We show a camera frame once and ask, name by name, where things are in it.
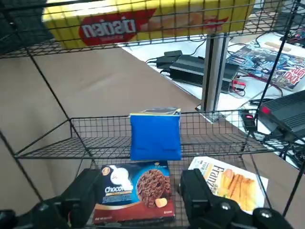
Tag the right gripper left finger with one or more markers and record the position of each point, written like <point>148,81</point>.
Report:
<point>81,200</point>

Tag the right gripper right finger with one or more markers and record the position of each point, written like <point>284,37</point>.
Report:
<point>202,205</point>

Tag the blue Oreo cookie packet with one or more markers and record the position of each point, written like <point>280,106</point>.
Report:
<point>155,136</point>

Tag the white cracker box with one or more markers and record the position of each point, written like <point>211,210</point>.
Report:
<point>238,186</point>

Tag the dark chocolate cookie box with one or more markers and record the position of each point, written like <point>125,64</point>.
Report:
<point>133,190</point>

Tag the black power strip red light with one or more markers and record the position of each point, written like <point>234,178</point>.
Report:
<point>249,120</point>

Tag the black finned power supply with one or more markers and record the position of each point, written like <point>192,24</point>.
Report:
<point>188,69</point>
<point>286,114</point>

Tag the small black power adapter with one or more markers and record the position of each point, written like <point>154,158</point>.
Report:
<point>170,58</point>

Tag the colourful comic print mat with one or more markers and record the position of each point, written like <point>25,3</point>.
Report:
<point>264,64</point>

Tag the yellow wafer box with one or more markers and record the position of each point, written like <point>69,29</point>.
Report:
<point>71,31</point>

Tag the aluminium camera post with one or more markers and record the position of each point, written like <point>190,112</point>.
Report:
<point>213,76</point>

